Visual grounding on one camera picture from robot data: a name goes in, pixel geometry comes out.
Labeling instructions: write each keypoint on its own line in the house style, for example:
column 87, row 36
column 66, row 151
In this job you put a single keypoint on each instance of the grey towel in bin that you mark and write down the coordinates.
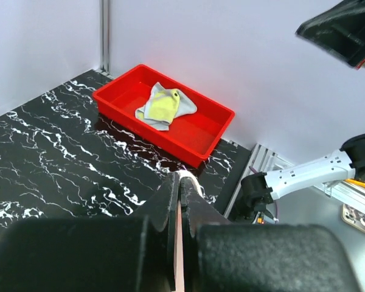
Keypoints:
column 163, row 107

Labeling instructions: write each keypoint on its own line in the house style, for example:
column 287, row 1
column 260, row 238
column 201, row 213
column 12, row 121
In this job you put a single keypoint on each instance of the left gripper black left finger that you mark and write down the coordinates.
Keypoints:
column 124, row 253

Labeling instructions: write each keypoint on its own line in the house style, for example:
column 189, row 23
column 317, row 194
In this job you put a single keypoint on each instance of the right aluminium frame post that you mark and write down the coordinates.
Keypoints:
column 105, row 35

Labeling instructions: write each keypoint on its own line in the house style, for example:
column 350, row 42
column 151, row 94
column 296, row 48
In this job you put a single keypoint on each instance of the red plastic bin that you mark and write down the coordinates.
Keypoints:
column 190, row 138

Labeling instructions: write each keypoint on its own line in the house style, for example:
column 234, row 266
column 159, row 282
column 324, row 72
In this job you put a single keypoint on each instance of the black marble pattern mat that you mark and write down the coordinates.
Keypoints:
column 60, row 158

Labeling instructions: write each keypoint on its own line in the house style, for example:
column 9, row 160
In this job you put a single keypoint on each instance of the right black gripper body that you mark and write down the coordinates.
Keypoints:
column 340, row 31

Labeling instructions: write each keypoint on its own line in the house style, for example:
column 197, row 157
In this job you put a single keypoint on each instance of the smartphone on table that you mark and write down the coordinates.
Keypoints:
column 353, row 217

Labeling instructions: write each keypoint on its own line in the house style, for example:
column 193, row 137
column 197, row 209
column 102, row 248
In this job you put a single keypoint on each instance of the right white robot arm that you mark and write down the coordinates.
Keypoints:
column 250, row 201

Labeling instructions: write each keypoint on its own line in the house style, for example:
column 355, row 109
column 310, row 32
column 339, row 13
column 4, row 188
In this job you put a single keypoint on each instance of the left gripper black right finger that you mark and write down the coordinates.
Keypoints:
column 224, row 256

